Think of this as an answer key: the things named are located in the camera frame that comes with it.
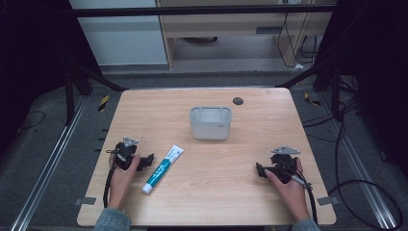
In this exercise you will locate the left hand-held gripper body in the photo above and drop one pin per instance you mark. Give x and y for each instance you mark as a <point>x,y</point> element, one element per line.
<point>125,152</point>

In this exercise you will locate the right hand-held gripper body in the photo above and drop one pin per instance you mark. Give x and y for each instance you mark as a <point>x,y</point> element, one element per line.
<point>283,166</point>

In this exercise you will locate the white and teal toothpaste tube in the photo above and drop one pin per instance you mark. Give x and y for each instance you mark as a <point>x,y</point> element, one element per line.
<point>162,170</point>

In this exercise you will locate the grey plastic basket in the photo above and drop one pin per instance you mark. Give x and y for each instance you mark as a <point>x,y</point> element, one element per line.
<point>210,123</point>

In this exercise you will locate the person's left hand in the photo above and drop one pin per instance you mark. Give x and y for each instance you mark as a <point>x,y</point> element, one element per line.
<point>122,183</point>

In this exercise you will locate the person's right hand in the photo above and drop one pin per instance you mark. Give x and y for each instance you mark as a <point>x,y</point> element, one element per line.
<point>290,195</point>

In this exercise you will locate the yellow and black tape strip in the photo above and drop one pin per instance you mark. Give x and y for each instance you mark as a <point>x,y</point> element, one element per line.
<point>311,100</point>
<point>103,103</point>

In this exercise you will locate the dark round table grommet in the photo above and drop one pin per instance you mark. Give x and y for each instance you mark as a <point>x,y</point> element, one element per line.
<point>238,101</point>

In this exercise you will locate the black metal stand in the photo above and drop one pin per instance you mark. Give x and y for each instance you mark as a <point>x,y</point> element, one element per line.
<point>335,93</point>
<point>69,96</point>

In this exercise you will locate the white plug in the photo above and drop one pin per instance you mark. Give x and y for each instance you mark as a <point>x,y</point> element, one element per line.
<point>299,66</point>

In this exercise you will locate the white cabinet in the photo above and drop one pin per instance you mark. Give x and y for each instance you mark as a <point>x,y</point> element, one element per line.
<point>122,38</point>

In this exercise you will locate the black curtain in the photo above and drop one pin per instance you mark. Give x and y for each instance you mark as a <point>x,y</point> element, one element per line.
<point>29,64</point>
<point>378,64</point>

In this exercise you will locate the light wooden desk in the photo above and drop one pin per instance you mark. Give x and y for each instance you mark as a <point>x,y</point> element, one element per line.
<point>224,24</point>

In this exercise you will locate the black horizontal bar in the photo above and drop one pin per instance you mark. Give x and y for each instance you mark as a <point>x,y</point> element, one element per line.
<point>192,12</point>

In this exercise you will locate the aluminium floor rail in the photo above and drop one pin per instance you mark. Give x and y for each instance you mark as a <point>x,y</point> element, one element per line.
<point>359,166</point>
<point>48,166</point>

